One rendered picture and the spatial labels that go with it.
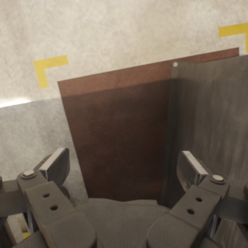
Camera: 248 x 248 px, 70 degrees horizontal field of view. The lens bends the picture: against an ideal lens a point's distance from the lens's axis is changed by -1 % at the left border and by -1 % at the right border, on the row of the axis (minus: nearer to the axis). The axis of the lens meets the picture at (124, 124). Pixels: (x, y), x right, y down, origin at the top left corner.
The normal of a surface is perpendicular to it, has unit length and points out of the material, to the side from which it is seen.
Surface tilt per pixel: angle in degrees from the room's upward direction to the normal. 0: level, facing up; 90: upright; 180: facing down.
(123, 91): 0
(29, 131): 0
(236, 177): 90
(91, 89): 0
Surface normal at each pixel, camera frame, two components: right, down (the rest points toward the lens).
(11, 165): -0.01, 0.25
